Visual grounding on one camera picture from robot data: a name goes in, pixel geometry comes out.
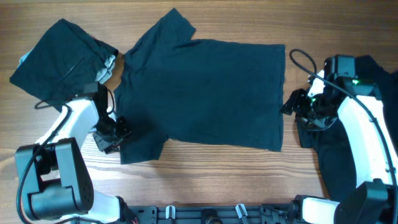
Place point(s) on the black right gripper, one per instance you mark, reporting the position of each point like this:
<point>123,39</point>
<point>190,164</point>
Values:
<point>296,101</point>

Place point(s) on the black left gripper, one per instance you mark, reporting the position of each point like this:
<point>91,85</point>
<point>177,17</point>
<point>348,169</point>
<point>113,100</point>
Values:
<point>112,144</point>

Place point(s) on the dark green t-shirt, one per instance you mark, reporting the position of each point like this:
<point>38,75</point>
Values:
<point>199,90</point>

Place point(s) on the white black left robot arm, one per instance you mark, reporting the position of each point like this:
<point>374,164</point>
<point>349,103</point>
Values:
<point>54,182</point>

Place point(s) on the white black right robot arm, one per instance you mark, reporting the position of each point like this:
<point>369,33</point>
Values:
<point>358,106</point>

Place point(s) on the dark clothes pile right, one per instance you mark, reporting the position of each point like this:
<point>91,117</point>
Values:
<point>335,159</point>

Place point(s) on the folded dark pants pile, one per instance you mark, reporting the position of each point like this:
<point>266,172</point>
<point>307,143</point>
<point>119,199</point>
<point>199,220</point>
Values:
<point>63,61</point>

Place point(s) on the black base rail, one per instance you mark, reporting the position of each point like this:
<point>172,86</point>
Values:
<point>260,214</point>

